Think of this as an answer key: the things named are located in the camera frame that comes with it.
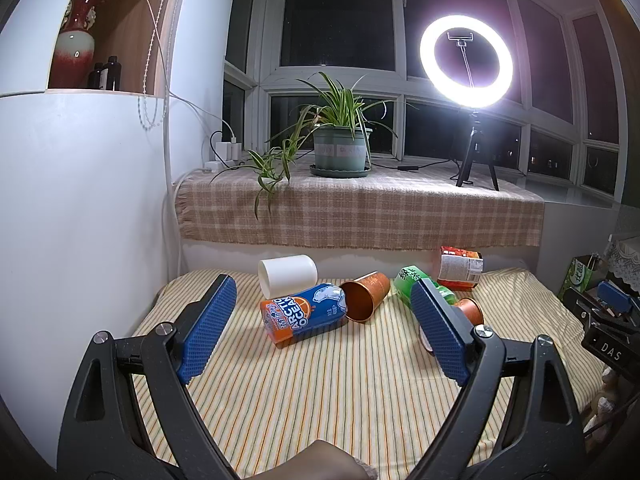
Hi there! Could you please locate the orange cup near green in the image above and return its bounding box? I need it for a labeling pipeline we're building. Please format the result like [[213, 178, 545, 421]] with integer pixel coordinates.
[[420, 298, 484, 353]]

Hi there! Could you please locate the red white printed cup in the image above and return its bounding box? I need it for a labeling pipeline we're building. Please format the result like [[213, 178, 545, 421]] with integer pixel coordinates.
[[437, 246, 484, 290]]

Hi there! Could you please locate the blue orange Arctic Ocean cup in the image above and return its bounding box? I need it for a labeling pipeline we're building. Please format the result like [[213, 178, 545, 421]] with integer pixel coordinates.
[[259, 283, 347, 344]]

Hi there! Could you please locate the white paper cup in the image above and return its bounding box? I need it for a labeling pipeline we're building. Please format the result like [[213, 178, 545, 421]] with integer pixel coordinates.
[[258, 255, 318, 299]]

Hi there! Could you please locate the operator hand brown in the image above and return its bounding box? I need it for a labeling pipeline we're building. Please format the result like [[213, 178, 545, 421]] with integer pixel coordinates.
[[253, 440, 378, 480]]

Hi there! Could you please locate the green white paper bag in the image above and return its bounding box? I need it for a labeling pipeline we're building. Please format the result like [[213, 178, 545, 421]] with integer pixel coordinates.
[[558, 252, 606, 300]]

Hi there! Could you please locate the white lace cloth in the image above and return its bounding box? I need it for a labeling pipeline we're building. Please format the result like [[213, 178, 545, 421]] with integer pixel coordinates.
[[604, 236, 640, 292]]

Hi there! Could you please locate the striped yellow mattress cover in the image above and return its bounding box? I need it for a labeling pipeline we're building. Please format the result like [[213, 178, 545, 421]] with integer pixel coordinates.
[[130, 266, 609, 480]]

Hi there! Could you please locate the black tripod stand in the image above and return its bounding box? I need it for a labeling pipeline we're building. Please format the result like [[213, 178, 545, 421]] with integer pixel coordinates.
[[454, 110, 487, 188]]

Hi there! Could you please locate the plaid windowsill cloth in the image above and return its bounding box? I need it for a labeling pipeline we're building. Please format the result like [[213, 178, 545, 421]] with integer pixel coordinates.
[[175, 165, 544, 250]]

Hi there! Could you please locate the green plant pot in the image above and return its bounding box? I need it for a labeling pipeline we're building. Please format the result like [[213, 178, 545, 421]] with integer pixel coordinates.
[[310, 126, 371, 179]]

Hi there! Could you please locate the white power adapter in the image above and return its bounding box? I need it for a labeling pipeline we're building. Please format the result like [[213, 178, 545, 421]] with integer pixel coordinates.
[[205, 141, 241, 171]]

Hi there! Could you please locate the spider plant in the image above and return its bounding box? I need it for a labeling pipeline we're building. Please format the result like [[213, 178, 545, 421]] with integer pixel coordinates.
[[209, 70, 402, 221]]

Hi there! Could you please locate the dark small bottle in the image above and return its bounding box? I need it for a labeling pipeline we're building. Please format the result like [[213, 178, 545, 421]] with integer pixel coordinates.
[[87, 55, 122, 91]]

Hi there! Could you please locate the red white ceramic vase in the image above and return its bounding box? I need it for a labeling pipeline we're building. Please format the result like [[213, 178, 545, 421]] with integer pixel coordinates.
[[49, 0, 106, 88]]

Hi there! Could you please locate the white ring light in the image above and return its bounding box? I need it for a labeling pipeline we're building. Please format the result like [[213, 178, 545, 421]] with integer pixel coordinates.
[[419, 14, 514, 110]]

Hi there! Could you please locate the black power cable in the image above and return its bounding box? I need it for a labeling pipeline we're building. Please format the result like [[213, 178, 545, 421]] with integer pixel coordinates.
[[209, 129, 467, 181]]

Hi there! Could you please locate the bead pull cord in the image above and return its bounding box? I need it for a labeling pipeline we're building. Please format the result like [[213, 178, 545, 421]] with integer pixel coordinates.
[[135, 0, 181, 134]]

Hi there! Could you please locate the white charging cable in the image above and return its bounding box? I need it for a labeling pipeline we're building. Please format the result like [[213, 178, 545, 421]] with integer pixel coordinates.
[[124, 0, 241, 281]]

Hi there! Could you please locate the wooden wall shelf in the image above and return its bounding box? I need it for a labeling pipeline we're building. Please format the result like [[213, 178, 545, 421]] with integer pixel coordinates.
[[67, 0, 177, 96]]

